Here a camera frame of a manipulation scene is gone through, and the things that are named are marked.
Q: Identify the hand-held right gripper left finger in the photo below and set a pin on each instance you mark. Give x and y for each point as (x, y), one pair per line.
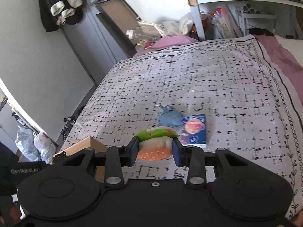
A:
(133, 151)

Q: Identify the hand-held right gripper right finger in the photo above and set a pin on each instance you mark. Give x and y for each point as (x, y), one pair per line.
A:
(177, 151)

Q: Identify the burger plush toy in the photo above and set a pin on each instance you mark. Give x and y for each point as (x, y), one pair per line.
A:
(153, 147)

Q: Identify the brown cardboard box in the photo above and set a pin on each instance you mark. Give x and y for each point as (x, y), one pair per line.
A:
(80, 146)

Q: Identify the white plastic bag red print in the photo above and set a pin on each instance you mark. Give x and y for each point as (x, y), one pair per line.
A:
(45, 146)

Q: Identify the grey white plastic bag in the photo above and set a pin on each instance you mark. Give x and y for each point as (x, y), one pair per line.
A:
(24, 141)

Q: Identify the small blue fuzzy cloth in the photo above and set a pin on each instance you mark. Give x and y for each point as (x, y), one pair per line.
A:
(169, 119)

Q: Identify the black and white printed blanket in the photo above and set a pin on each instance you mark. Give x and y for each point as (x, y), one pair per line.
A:
(201, 80)

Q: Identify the grey wardrobe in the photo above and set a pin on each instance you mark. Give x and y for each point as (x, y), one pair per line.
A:
(94, 40)

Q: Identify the clear plastic bottle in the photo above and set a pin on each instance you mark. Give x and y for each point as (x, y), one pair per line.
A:
(139, 33)

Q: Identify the pile of clear plastic bags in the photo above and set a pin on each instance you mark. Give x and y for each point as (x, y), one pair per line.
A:
(175, 26)

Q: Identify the flattened cardboard box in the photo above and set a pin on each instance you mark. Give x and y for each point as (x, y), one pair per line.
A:
(118, 16)

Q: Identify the red and white packaging bags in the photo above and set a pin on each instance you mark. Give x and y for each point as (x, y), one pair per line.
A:
(219, 20)

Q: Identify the white pillow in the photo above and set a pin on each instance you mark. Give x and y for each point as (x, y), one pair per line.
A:
(291, 45)

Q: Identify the white metal rack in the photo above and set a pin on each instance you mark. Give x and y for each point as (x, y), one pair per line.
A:
(255, 16)

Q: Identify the hanging black and white clothes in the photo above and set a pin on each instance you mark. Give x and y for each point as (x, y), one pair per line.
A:
(59, 7)

